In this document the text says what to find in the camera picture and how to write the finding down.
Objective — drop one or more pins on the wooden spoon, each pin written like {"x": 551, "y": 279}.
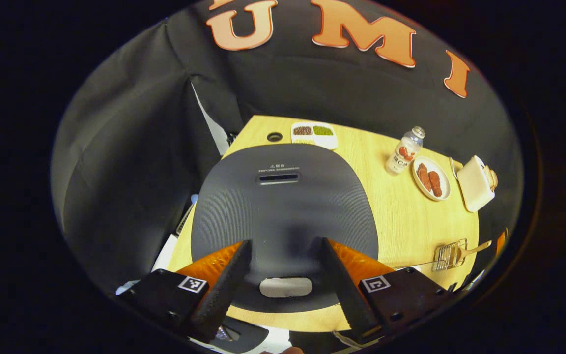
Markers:
{"x": 465, "y": 252}

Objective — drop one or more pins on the white divided bean dish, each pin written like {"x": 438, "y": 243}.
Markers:
{"x": 315, "y": 135}

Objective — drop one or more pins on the clear plastic drink bottle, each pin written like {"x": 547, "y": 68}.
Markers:
{"x": 403, "y": 152}

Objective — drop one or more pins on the toasted bread slice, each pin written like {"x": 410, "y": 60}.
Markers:
{"x": 487, "y": 176}
{"x": 494, "y": 181}

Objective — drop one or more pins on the black backdrop cloth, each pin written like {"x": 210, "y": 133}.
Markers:
{"x": 130, "y": 147}

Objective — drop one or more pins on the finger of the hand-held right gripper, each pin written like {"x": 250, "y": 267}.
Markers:
{"x": 501, "y": 242}

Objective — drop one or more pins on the white round plate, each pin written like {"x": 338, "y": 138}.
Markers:
{"x": 442, "y": 164}

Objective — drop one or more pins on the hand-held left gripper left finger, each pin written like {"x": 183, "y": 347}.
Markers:
{"x": 224, "y": 300}

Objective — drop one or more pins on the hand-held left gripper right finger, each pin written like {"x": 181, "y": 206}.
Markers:
{"x": 347, "y": 300}

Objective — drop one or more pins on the dark grey rice cooker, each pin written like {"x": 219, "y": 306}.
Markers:
{"x": 283, "y": 211}

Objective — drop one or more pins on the red meat piece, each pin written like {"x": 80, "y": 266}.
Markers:
{"x": 435, "y": 183}
{"x": 424, "y": 177}

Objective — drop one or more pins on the white toaster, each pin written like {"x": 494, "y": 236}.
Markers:
{"x": 472, "y": 187}

